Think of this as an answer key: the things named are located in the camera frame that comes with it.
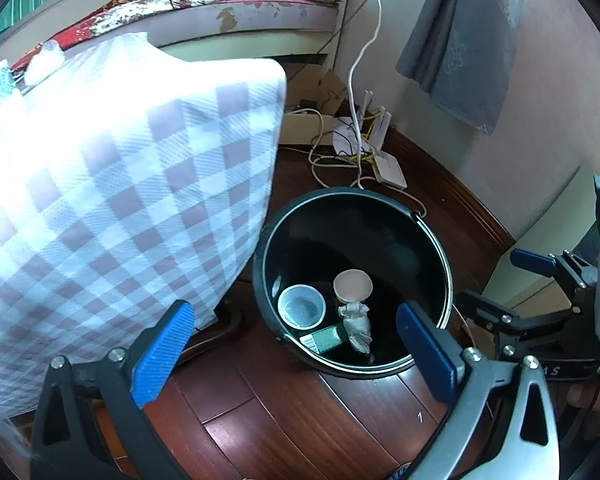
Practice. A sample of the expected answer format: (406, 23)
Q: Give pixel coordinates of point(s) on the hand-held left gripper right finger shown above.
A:
(427, 355)

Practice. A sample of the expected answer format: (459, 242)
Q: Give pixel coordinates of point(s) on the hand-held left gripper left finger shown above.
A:
(165, 355)

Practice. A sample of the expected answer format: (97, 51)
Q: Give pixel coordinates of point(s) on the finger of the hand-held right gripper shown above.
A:
(532, 260)
(490, 317)

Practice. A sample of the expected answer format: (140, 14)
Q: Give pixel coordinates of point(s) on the black round trash bin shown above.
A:
(355, 240)

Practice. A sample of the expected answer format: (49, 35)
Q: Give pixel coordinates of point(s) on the blue white paper cup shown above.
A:
(0, 87)

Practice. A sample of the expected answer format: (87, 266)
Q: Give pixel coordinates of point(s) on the white tissue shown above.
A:
(42, 65)

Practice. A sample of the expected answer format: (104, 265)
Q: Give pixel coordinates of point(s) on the cream door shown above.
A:
(540, 230)

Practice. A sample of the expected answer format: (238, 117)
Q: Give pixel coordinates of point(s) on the crumpled paper tissue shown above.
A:
(357, 330)

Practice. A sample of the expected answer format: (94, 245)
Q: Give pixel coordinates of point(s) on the green printed box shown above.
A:
(330, 337)

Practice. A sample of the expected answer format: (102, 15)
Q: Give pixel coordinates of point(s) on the small beige paper cup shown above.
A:
(352, 285)

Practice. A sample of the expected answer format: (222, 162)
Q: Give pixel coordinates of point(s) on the clear plastic cup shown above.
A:
(302, 307)

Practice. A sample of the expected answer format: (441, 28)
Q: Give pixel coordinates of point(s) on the white modem box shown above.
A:
(390, 170)

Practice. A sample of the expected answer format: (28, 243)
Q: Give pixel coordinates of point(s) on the checked tablecloth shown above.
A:
(130, 185)

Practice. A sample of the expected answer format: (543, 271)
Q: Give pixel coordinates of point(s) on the white router with antennas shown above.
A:
(345, 140)

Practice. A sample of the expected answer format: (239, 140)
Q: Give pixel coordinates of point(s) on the grey hanging cloth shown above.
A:
(460, 35)

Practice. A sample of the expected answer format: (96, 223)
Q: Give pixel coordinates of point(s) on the cardboard box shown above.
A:
(300, 130)

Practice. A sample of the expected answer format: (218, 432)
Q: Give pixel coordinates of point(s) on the pale mattress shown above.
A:
(260, 17)

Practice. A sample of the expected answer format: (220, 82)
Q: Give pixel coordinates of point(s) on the wooden table frame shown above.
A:
(227, 325)

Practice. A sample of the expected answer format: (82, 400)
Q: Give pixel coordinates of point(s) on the cream bed frame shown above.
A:
(250, 46)

